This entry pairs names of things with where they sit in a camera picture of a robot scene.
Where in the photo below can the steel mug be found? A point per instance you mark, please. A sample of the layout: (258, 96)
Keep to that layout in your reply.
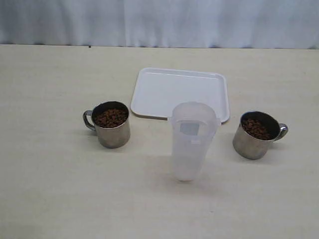
(110, 122)
(255, 134)

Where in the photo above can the clear plastic pitcher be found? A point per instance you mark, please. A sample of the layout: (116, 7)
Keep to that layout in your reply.
(194, 126)

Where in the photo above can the white plastic tray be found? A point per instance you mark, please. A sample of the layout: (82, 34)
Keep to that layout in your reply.
(158, 91)

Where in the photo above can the white curtain backdrop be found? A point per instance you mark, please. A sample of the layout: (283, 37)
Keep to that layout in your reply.
(162, 23)

